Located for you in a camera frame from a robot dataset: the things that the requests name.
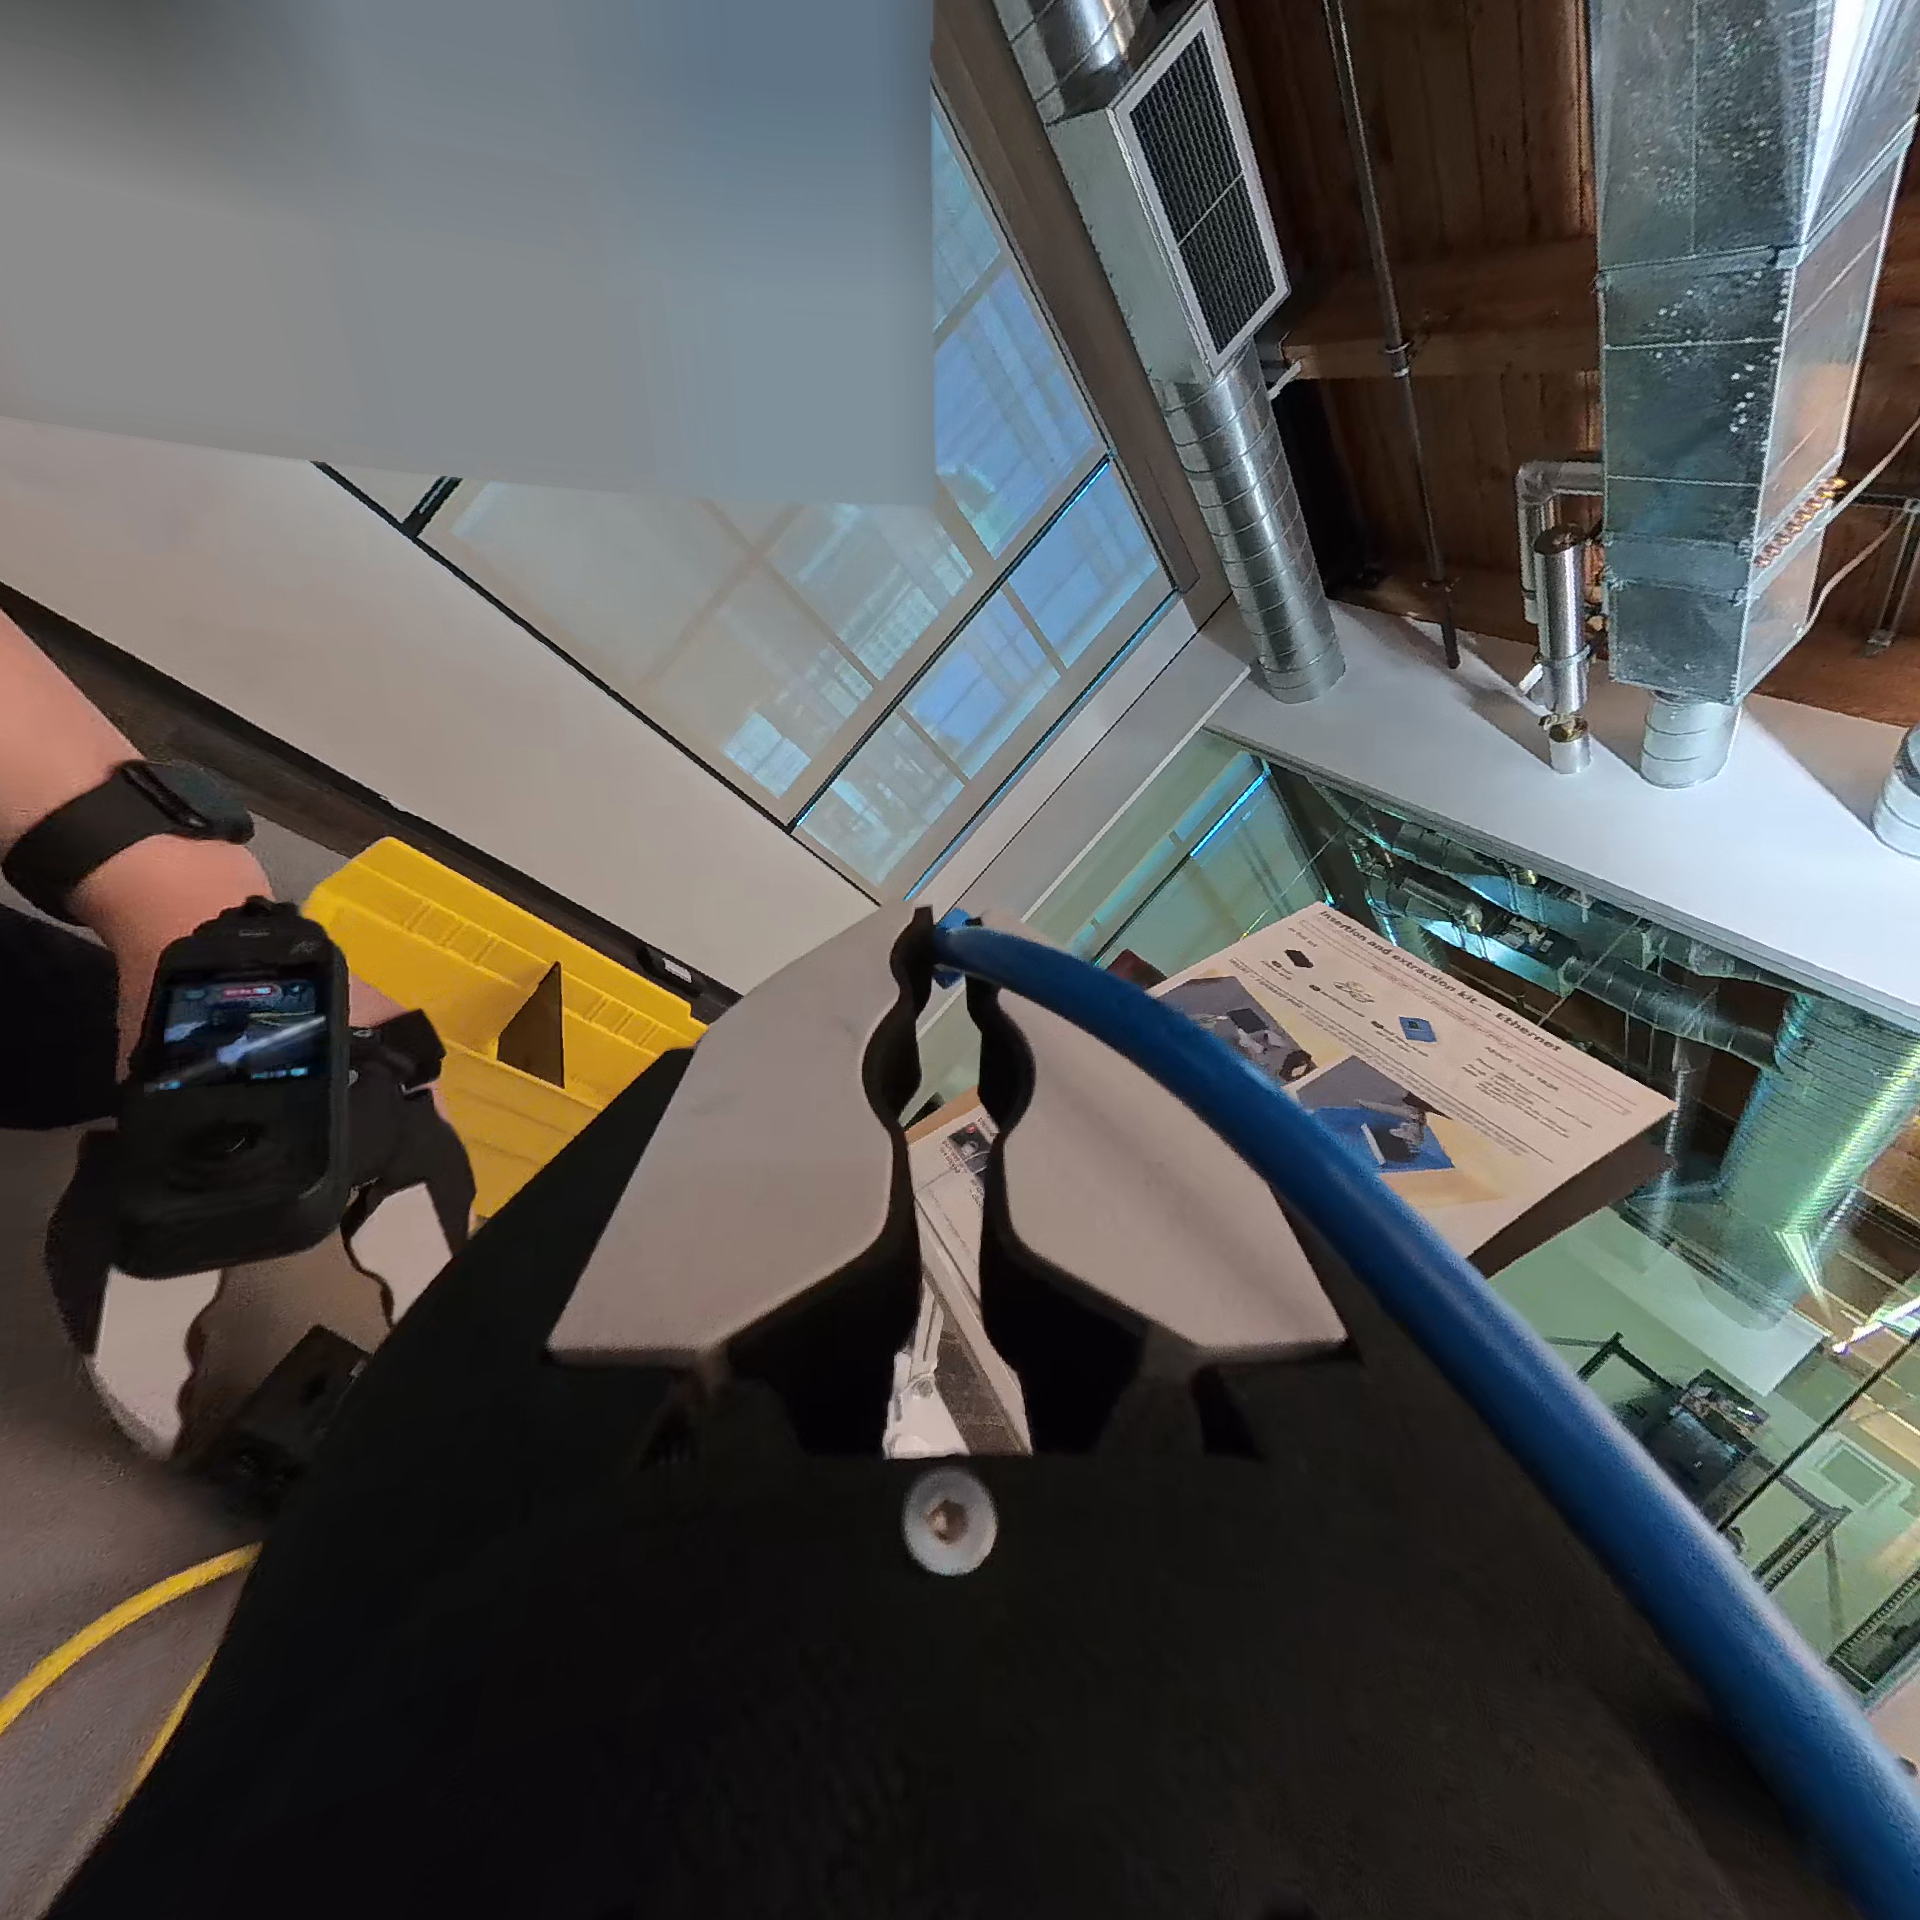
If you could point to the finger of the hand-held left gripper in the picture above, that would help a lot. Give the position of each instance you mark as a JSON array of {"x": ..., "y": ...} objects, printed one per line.
[
  {"x": 143, "y": 1350},
  {"x": 413, "y": 1244}
]

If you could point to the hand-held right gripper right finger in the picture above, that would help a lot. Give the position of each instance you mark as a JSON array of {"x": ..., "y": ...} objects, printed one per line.
[{"x": 1109, "y": 1201}]

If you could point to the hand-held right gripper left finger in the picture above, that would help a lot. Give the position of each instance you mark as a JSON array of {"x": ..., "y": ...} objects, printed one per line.
[{"x": 704, "y": 1201}]

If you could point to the black ethernet port box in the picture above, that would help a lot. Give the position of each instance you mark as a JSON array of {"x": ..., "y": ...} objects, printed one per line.
[{"x": 294, "y": 1401}]

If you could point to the small instruction sheet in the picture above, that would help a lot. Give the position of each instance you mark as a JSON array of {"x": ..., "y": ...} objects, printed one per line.
[{"x": 950, "y": 1201}]

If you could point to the yellow plastic bin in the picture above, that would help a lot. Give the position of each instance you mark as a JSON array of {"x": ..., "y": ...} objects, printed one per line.
[{"x": 452, "y": 960}]

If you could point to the black smartwatch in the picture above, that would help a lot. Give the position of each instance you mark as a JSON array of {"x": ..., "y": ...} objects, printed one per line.
[{"x": 135, "y": 809}]

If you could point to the white instruction poster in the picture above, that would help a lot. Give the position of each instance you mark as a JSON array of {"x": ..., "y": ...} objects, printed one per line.
[{"x": 1425, "y": 1050}]

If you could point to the large frosted window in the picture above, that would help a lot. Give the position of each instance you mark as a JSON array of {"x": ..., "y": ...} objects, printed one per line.
[{"x": 901, "y": 674}]

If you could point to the silver insulated pipe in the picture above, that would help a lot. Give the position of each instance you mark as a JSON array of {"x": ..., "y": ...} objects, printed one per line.
[{"x": 1559, "y": 599}]

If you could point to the thin dark ceiling pipe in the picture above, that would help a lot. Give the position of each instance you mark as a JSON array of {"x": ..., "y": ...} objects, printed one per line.
[{"x": 1396, "y": 345}]

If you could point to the white air vent unit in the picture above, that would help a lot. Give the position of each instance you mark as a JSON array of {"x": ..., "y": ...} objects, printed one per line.
[{"x": 1200, "y": 181}]

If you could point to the black wall outlet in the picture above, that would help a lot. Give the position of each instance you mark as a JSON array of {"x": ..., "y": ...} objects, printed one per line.
[{"x": 672, "y": 974}]

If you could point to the round spiral metal duct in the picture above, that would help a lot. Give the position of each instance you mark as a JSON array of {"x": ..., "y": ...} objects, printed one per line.
[{"x": 1261, "y": 557}]

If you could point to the conical galvanized duct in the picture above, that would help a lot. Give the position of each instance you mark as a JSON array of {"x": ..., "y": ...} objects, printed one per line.
[{"x": 1902, "y": 796}]

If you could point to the rectangular galvanized duct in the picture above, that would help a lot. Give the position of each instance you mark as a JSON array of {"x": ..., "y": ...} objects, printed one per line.
[{"x": 1695, "y": 375}]

